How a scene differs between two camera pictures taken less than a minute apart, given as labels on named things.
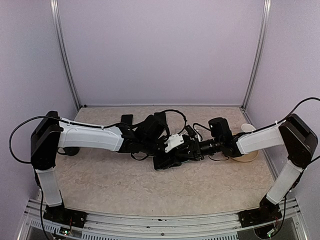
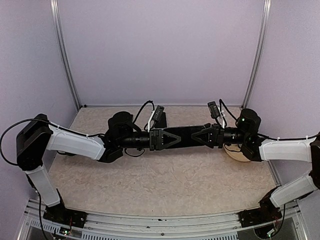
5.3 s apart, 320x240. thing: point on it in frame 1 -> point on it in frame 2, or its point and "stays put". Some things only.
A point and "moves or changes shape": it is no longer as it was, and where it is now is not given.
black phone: [161, 162] moves or changes shape
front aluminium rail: [122, 226] stays put
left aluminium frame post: [54, 4] stays put
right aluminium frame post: [255, 66] stays put
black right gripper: [195, 154] -> [214, 136]
